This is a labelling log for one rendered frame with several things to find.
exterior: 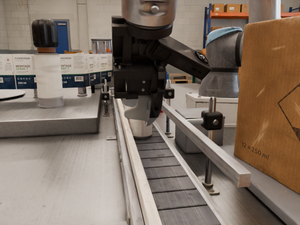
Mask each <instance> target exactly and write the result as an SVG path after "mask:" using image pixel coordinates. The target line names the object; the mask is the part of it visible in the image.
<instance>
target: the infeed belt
mask: <svg viewBox="0 0 300 225"><path fill-rule="evenodd" d="M134 141H135V144H136V147H137V150H138V153H139V156H140V159H141V162H142V165H143V168H144V171H145V174H146V177H147V180H148V183H149V186H150V189H151V192H152V196H153V199H154V202H155V205H156V208H157V211H158V214H159V217H160V220H161V223H162V225H221V223H220V222H219V220H218V219H217V217H216V216H215V215H214V213H213V212H212V210H211V209H210V207H209V206H208V204H207V203H206V201H205V200H204V198H203V197H202V195H201V194H200V192H199V191H198V189H197V188H196V186H195V185H194V183H193V182H192V181H191V179H190V178H189V176H188V175H187V173H186V171H185V170H184V169H183V167H182V166H181V164H180V163H179V161H178V160H177V158H176V157H175V155H174V154H173V153H172V151H171V150H170V148H169V146H168V145H167V144H166V142H165V141H164V139H163V138H162V136H161V135H160V133H159V132H158V130H157V129H156V127H155V126H154V124H152V137H150V138H146V139H135V138H134ZM133 176H134V175H133ZM134 180H135V179H134ZM135 184H136V183H135ZM136 190H137V187H136ZM137 194H138V192H137ZM138 199H139V196H138ZM139 203H140V200H139ZM140 207H141V205H140ZM141 209H142V208H141ZM141 212H142V210H141ZM142 217H143V214H142ZM143 221H144V218H143ZM144 225H145V222H144Z"/></svg>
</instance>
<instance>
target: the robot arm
mask: <svg viewBox="0 0 300 225"><path fill-rule="evenodd" d="M177 4H178V0H121V14H122V16H112V74H113V75H114V98H115V99H123V104H124V105H125V106H129V107H132V108H129V109H127V110H125V112H124V116H125V117H126V118H128V119H134V120H141V121H145V126H149V125H151V124H152V123H153V122H154V121H155V120H156V119H157V117H158V116H159V114H160V111H161V108H162V104H163V94H164V92H165V89H166V80H167V71H166V68H165V67H166V66H167V64H170V65H172V66H174V67H176V68H178V69H180V70H182V71H184V72H186V73H188V74H190V75H192V76H194V77H196V78H198V79H200V80H202V82H201V85H200V88H199V93H198V95H199V96H206V97H216V98H238V97H239V86H240V81H239V77H238V70H239V67H241V64H242V49H243V38H244V32H243V31H242V28H240V27H226V28H221V29H216V30H214V31H212V32H210V33H209V34H208V36H207V44H206V56H204V55H203V54H202V53H200V52H198V51H195V50H193V49H192V48H190V47H188V46H186V45H184V44H183V43H181V42H179V41H177V40H175V39H174V38H172V37H170V36H169V35H170V34H171V33H172V28H173V21H174V20H175V16H176V10H177ZM280 11H281V0H248V13H249V24H250V23H255V22H262V21H269V20H274V19H280V18H281V17H280ZM115 63H116V64H115ZM126 86H127V90H126Z"/></svg>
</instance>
